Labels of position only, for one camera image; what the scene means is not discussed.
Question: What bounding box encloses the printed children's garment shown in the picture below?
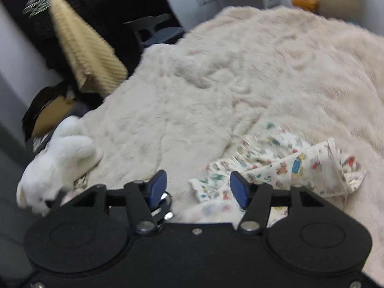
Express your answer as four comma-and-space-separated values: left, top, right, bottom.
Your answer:
189, 121, 366, 228

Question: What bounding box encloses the black chair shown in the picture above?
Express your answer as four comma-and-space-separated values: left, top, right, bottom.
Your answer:
124, 13, 185, 51

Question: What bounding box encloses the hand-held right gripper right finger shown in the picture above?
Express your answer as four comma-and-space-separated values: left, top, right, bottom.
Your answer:
229, 171, 326, 233

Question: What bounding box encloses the brown cardboard piece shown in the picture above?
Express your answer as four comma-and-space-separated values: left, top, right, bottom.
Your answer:
31, 96, 75, 138

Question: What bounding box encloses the cream fluffy blanket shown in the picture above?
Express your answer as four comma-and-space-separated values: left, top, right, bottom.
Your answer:
64, 6, 384, 282

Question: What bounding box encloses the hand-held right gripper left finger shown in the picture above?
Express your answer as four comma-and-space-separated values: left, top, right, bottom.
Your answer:
64, 169, 168, 234

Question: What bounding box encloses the white plush toy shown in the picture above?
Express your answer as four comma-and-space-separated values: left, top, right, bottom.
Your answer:
16, 115, 102, 216

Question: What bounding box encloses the orange box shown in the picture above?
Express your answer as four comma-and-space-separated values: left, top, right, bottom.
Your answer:
292, 0, 319, 12

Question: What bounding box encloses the beige knitted cloth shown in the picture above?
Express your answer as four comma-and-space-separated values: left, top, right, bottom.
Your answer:
48, 0, 129, 96

